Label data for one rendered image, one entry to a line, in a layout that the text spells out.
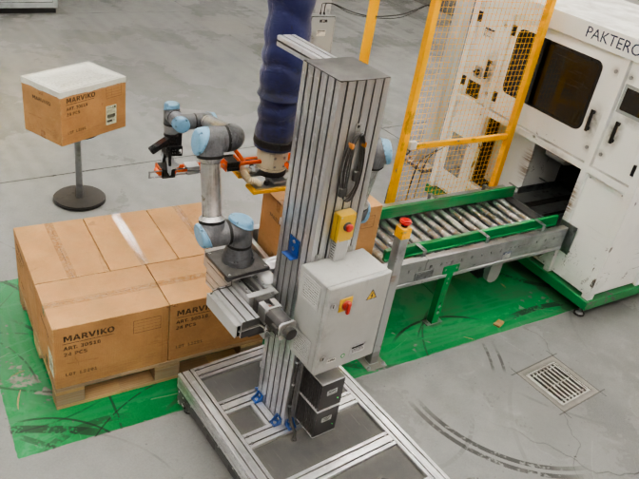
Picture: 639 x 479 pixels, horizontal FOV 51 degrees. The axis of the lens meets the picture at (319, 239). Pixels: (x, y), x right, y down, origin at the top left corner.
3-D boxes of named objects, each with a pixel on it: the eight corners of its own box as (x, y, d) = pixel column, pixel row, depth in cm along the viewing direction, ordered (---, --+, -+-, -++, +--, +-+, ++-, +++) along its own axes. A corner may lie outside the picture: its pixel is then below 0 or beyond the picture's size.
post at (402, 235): (372, 355, 431) (405, 221, 380) (377, 363, 426) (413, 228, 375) (363, 358, 428) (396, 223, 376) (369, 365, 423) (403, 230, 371)
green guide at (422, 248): (553, 223, 506) (557, 213, 501) (564, 230, 499) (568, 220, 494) (381, 259, 426) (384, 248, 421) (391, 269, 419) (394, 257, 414)
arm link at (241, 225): (256, 246, 310) (260, 220, 303) (229, 251, 303) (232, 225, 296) (245, 233, 318) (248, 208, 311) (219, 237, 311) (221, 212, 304)
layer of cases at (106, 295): (200, 251, 478) (203, 201, 458) (262, 336, 409) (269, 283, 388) (18, 282, 418) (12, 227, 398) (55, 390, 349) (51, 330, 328)
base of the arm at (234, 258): (260, 264, 315) (261, 246, 310) (231, 271, 307) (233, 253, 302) (242, 247, 325) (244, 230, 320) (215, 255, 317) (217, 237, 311)
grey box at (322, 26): (326, 57, 465) (333, 13, 449) (330, 60, 461) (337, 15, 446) (300, 58, 455) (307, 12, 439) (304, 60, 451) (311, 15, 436)
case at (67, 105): (62, 146, 478) (59, 92, 458) (24, 128, 494) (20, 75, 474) (125, 125, 524) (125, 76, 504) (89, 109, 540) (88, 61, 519)
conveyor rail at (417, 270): (555, 246, 508) (563, 224, 498) (560, 249, 504) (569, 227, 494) (286, 310, 392) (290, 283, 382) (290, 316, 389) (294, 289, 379)
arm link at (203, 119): (256, 125, 289) (211, 105, 328) (232, 127, 283) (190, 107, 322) (255, 152, 293) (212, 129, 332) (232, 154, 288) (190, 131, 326)
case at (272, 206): (337, 228, 452) (347, 175, 432) (370, 260, 425) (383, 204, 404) (257, 243, 422) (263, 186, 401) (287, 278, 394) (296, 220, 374)
